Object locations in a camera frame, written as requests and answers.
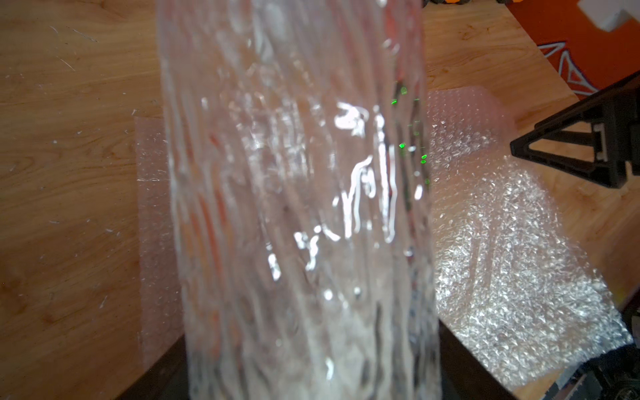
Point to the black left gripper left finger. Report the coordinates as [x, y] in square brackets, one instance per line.
[166, 379]

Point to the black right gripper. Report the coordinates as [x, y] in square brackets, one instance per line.
[613, 149]

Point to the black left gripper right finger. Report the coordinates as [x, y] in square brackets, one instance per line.
[463, 377]

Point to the bubble wrap sheet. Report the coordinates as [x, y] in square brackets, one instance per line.
[509, 283]

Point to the clear glass vase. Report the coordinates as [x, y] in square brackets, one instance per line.
[297, 153]

